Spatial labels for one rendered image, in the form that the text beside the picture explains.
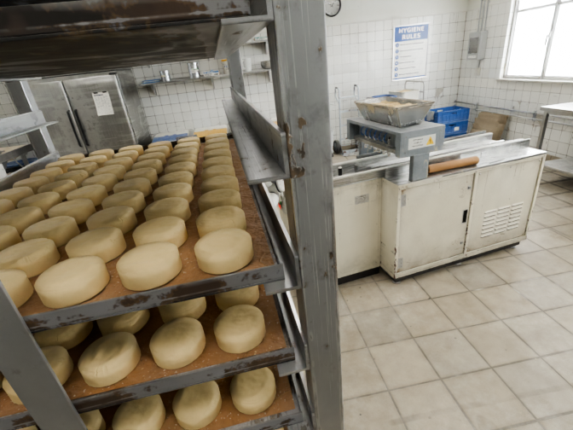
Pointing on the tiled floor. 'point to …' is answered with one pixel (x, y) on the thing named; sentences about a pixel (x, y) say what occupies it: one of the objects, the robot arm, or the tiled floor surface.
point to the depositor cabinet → (457, 212)
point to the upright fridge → (62, 130)
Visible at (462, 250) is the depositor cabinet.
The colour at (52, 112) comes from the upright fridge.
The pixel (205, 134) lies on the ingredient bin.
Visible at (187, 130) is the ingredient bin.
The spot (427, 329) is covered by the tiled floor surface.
